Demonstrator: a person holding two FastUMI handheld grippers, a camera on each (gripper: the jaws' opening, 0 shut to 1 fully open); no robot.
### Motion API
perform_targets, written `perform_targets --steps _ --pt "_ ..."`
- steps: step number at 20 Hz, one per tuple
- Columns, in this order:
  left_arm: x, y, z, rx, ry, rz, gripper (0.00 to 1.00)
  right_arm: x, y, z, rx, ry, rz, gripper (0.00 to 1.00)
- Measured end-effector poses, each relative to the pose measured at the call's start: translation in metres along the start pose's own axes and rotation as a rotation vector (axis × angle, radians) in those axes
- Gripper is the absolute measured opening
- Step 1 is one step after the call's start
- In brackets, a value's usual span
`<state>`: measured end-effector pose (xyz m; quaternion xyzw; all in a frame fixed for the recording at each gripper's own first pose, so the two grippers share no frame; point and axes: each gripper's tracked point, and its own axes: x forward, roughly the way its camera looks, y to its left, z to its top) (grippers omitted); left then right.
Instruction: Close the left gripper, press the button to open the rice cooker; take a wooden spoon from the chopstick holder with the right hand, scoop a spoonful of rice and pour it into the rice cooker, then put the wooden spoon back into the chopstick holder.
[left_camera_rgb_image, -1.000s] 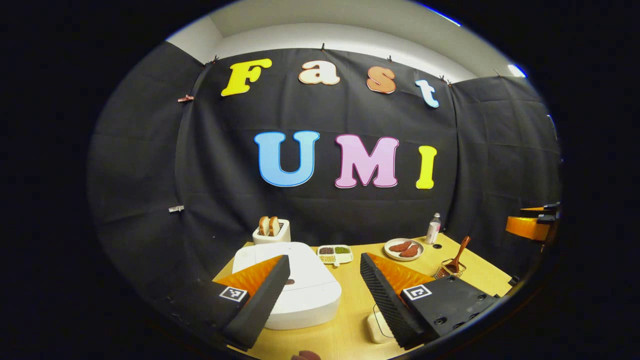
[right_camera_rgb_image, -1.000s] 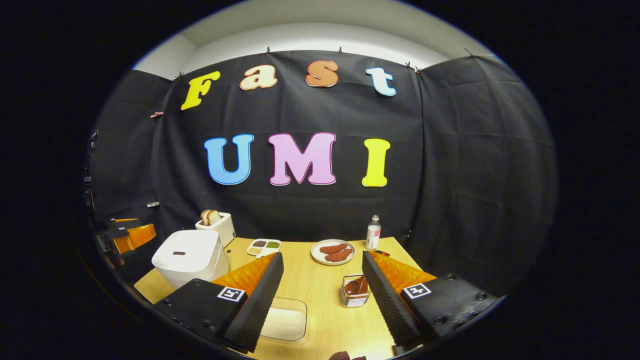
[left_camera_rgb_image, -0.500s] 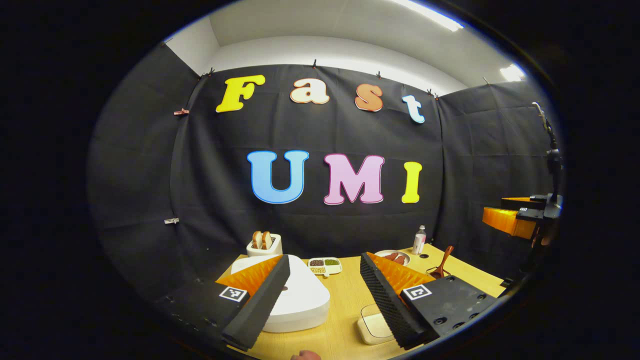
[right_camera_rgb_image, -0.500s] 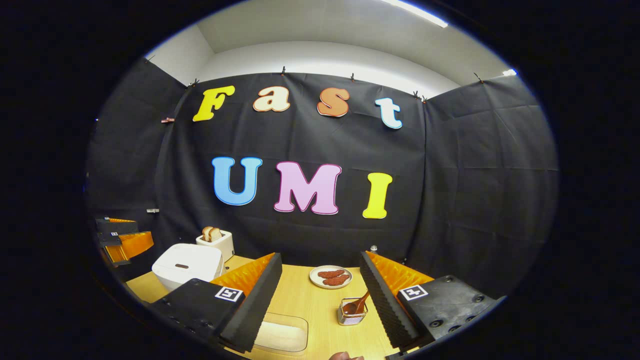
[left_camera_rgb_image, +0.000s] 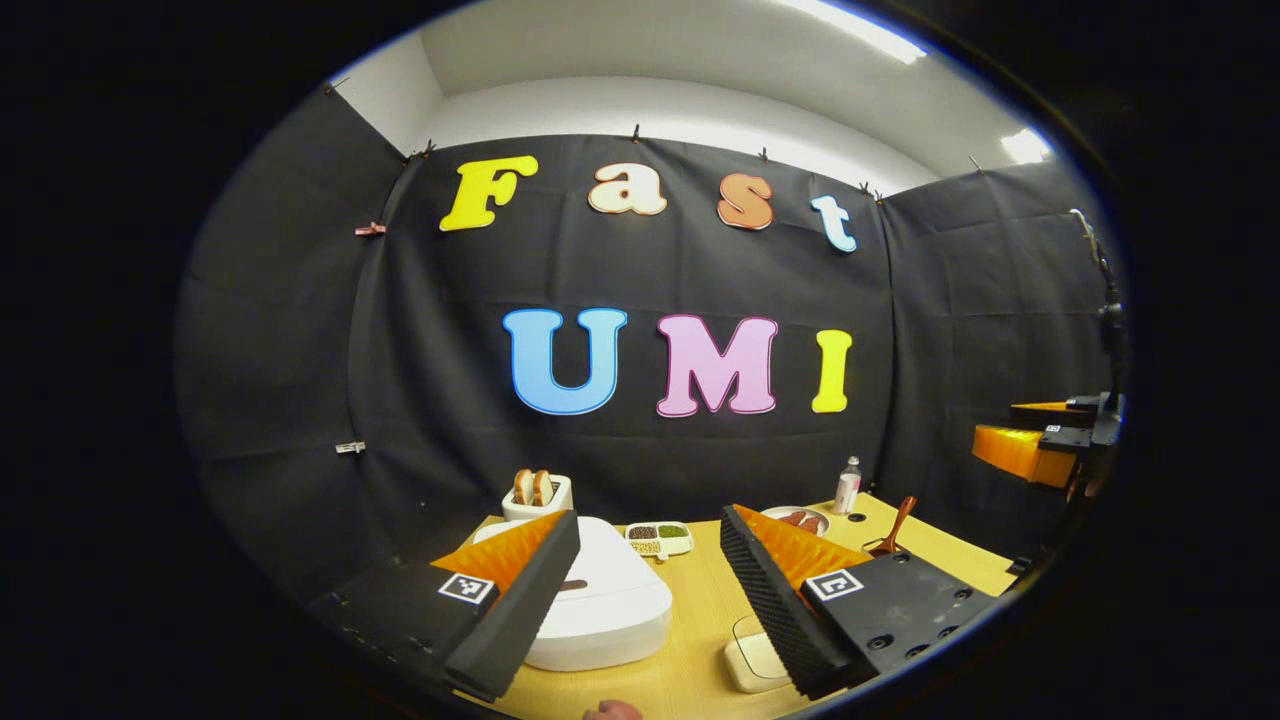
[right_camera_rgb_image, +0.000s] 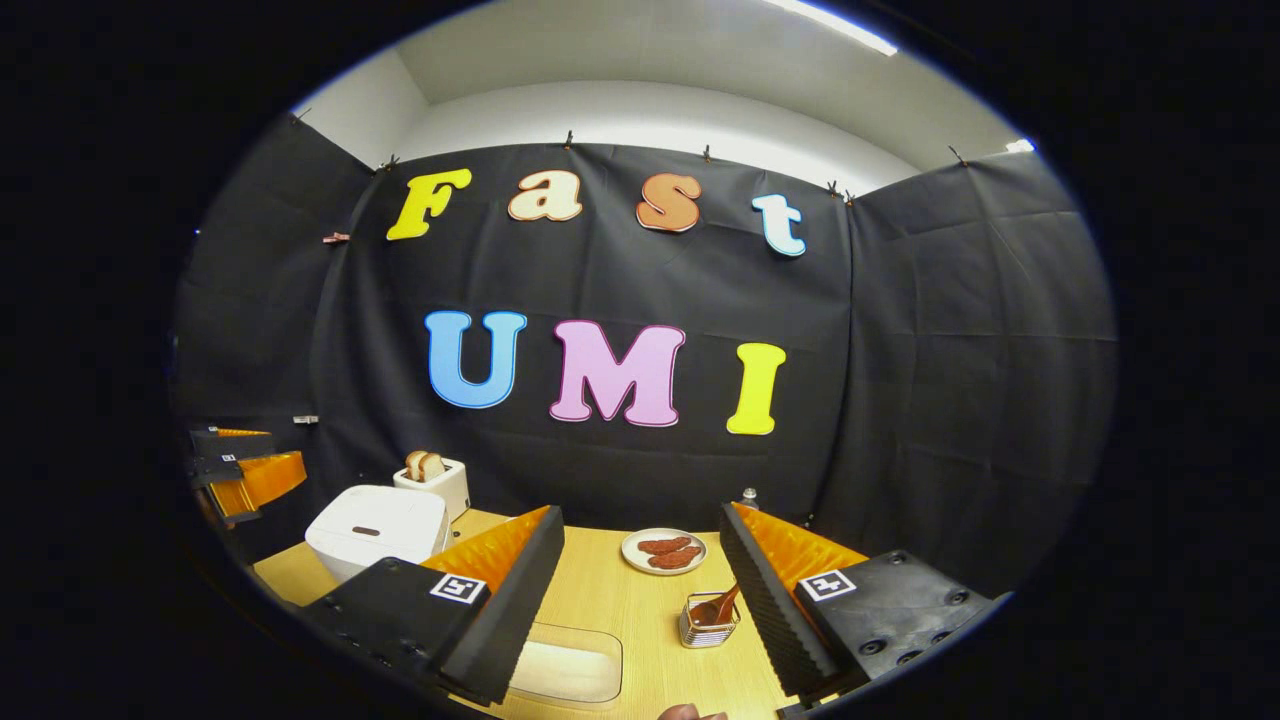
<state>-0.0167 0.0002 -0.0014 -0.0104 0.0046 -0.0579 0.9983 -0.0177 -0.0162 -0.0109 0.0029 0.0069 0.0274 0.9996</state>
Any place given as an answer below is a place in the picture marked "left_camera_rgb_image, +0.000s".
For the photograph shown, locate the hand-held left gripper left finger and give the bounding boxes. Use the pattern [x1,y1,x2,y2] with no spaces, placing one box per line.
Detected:
[310,510,582,703]

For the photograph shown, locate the white round plate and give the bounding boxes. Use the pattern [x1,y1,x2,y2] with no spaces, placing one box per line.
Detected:
[760,505,830,538]

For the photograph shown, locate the white divided grain dish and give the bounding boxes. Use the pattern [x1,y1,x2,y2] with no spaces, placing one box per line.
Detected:
[625,521,695,560]

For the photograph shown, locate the ceiling light strip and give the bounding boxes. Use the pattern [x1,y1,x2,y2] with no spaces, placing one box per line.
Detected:
[1000,128,1053,166]

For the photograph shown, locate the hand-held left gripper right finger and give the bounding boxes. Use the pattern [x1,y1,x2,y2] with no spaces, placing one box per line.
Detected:
[719,504,1001,701]

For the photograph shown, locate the white rice cooker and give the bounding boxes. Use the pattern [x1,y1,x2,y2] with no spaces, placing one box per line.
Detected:
[473,516,674,672]

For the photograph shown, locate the brown wooden spoon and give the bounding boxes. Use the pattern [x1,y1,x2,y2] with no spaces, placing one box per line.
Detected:
[872,495,918,556]

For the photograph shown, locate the white toaster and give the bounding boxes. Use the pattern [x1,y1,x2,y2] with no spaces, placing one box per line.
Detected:
[501,474,574,522]

